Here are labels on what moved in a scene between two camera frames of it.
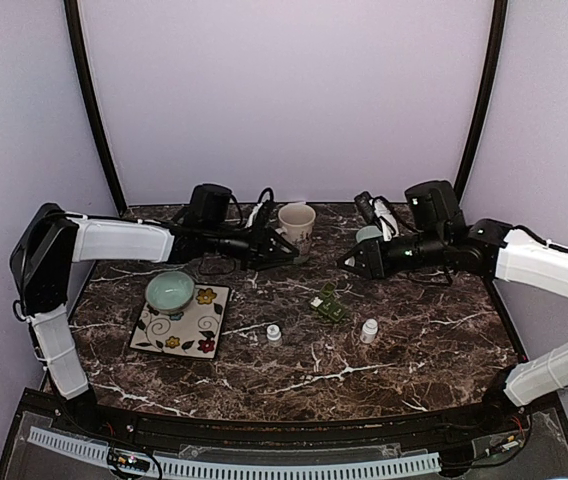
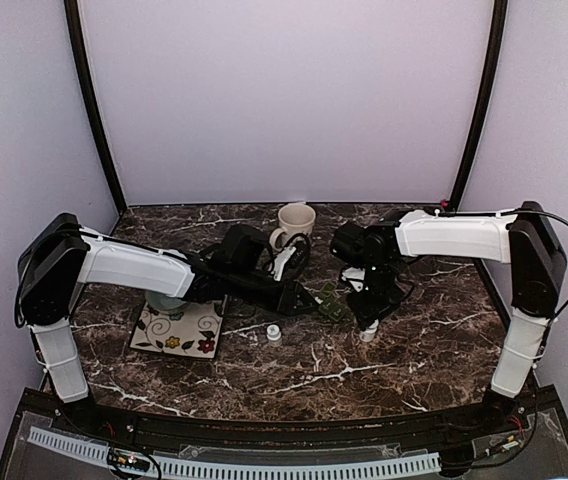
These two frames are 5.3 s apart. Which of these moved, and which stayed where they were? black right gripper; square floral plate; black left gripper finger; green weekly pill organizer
Moved: black left gripper finger; black right gripper
Stayed: square floral plate; green weekly pill organizer
